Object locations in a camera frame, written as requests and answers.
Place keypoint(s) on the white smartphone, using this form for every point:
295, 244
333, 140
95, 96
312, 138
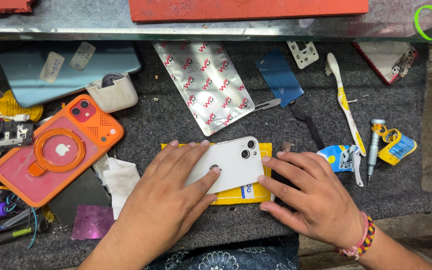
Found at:
234, 165

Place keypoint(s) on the blue floral clothing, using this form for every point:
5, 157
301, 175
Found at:
238, 257

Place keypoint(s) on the red smartphone housing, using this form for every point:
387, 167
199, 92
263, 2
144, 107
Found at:
384, 60

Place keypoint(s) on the black round cap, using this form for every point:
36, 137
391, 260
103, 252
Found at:
111, 78

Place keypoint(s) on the white plastic case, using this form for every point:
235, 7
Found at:
114, 97

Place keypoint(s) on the small broken red slab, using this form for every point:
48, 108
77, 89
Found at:
2, 5

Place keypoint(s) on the white cloth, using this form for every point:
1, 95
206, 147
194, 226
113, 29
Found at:
120, 183

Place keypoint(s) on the blue adhesive film sheet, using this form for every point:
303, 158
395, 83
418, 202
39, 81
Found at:
279, 77

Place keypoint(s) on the glass shelf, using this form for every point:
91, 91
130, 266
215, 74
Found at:
88, 28

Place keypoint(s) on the white paper label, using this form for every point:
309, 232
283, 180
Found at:
51, 67
82, 56

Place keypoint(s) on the silver foil pouch red print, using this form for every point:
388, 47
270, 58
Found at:
204, 84

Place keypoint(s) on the black glass panel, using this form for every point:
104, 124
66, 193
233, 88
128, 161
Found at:
77, 197

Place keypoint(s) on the person's right hand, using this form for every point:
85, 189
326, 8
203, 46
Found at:
313, 198

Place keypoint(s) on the large red rubber slab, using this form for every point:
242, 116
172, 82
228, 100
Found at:
246, 9

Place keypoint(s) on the green rubber band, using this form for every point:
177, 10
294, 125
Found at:
417, 28

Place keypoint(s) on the crumpled blue white wrapper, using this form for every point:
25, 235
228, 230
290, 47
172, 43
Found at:
338, 159

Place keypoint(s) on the grey felt mat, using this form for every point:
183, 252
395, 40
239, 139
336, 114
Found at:
388, 93

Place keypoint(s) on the metal scalpel blade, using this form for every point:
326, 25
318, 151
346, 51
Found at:
268, 105

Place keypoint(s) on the yellow round tin lid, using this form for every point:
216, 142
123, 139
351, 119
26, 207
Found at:
9, 107

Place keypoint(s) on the small metal part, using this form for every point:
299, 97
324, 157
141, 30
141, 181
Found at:
286, 146

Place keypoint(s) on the yellow flat packet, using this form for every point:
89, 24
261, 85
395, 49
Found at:
234, 195

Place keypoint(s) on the person's left hand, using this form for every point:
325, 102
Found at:
159, 198

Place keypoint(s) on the light blue smartphone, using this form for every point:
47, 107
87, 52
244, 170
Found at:
24, 90

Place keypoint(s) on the crumpled yellow blue glue tube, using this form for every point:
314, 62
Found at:
399, 148

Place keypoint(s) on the purple foil piece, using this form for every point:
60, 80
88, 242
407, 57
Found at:
92, 223

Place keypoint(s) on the silver precision screwdriver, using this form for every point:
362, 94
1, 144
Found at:
372, 150

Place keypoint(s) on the white and yellow toothbrush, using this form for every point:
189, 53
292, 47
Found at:
345, 105

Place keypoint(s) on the green black screwdriver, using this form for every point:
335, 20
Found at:
2, 238

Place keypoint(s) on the white camera bracket plate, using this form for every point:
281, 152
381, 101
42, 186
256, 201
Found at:
303, 54

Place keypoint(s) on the black phone mid frame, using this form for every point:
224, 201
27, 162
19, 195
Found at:
9, 133

